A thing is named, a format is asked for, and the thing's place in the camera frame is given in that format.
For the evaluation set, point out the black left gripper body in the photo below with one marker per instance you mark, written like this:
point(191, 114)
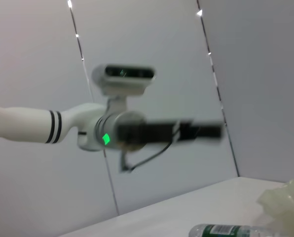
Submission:
point(147, 133)

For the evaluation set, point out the translucent wavy fruit plate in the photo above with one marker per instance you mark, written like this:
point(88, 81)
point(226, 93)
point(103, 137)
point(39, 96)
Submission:
point(285, 197)

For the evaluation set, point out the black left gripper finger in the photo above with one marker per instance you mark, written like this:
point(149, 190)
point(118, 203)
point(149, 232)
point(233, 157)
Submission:
point(198, 138)
point(203, 126)

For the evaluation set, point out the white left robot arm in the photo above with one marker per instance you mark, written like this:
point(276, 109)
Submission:
point(26, 123)

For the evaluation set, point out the green label water bottle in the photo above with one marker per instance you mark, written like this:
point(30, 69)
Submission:
point(218, 230)

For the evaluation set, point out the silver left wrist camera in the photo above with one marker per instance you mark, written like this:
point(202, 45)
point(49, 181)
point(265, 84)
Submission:
point(127, 74)

